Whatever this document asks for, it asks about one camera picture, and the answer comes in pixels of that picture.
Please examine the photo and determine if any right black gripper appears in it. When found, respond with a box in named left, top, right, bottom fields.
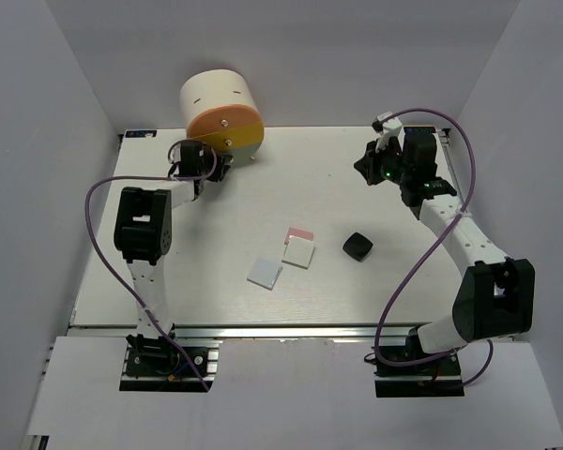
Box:
left=355, top=136, right=411, bottom=187

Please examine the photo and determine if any grey bottom drawer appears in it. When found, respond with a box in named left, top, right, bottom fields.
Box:
left=231, top=142, right=262, bottom=167

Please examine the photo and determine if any yellow drawer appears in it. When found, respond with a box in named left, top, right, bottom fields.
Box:
left=198, top=122, right=265, bottom=152

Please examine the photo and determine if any peach top drawer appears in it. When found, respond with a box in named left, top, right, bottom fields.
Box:
left=187, top=104, right=262, bottom=138

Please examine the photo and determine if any pink square palette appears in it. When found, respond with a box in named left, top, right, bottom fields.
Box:
left=284, top=227, right=314, bottom=245

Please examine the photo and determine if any white square palette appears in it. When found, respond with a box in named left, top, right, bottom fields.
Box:
left=281, top=236, right=315, bottom=269

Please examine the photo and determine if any light blue square palette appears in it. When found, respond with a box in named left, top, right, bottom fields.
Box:
left=247, top=257, right=282, bottom=291

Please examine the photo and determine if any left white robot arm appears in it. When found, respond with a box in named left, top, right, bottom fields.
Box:
left=114, top=139, right=234, bottom=339

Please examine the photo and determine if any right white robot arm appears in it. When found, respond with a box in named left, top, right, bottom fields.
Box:
left=354, top=129, right=536, bottom=374

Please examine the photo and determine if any right blue table sticker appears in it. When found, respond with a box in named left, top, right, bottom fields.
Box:
left=403, top=126, right=436, bottom=134

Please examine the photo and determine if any blue table sticker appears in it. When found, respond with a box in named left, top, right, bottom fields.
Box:
left=403, top=126, right=436, bottom=134
left=124, top=129, right=157, bottom=139

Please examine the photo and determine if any white round drawer cabinet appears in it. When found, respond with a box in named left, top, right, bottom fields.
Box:
left=179, top=69, right=259, bottom=156

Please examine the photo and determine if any black square compact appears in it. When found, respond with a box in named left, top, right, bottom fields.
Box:
left=342, top=232, right=373, bottom=263

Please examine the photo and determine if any left blue table sticker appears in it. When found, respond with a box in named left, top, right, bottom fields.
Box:
left=124, top=129, right=157, bottom=139

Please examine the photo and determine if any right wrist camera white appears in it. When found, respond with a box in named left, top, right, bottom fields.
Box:
left=372, top=112, right=403, bottom=152

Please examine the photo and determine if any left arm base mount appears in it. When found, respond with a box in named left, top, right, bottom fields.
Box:
left=119, top=334, right=220, bottom=394

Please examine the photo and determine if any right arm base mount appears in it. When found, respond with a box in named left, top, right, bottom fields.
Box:
left=363, top=328, right=464, bottom=398

